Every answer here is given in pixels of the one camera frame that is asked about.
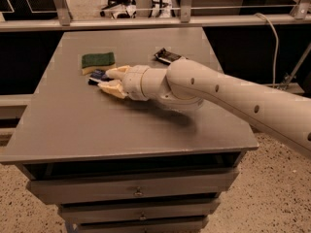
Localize black snack bar wrapper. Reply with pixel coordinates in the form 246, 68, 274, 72
155, 48, 185, 65

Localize middle grey drawer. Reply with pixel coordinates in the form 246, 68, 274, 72
59, 198, 220, 223

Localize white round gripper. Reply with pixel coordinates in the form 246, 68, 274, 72
98, 65, 149, 101

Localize blue rxbar blueberry wrapper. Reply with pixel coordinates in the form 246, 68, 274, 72
88, 69, 111, 85

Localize bottom grey drawer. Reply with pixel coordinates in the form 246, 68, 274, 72
78, 216, 208, 233

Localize grey metal railing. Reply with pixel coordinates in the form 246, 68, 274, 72
0, 0, 311, 32

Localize white cable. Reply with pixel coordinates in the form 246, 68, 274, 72
253, 12, 280, 89

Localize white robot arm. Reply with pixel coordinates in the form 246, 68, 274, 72
98, 59, 311, 157

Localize grey drawer cabinet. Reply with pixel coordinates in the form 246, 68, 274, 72
0, 26, 259, 233

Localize green yellow sponge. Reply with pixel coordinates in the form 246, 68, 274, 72
82, 52, 116, 75

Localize grey drawer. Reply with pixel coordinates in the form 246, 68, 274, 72
59, 198, 220, 223
78, 216, 208, 233
27, 168, 238, 204

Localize top grey drawer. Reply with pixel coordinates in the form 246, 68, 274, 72
27, 168, 238, 204

